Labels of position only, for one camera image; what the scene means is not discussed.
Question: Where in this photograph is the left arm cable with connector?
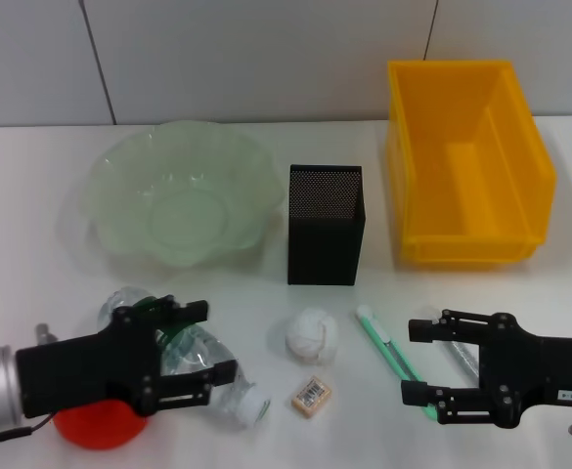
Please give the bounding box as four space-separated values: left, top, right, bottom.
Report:
0 321 60 444

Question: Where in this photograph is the red-orange fruit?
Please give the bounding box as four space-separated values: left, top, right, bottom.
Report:
53 398 149 450

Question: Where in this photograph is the black mesh pen holder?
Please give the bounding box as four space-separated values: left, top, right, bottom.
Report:
287 163 367 286

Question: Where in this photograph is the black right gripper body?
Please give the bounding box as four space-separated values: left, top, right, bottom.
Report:
480 312 572 430

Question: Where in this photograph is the clear plastic water bottle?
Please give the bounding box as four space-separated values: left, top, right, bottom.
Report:
97 286 272 427

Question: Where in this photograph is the beige eraser with barcode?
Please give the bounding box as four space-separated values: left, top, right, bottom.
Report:
289 374 335 418

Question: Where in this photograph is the white paper ball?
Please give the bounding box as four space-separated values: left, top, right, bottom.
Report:
284 306 339 366

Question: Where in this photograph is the green utility knife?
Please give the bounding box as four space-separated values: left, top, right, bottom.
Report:
356 305 438 422

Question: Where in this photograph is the green glass fruit plate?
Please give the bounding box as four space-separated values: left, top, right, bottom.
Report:
83 121 283 269

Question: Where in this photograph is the yellow plastic bin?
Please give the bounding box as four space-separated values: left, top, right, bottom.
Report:
386 59 558 268

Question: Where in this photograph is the grey marker pen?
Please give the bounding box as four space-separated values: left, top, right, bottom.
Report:
419 305 482 380

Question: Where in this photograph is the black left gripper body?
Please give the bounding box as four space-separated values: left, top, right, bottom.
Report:
15 306 164 419

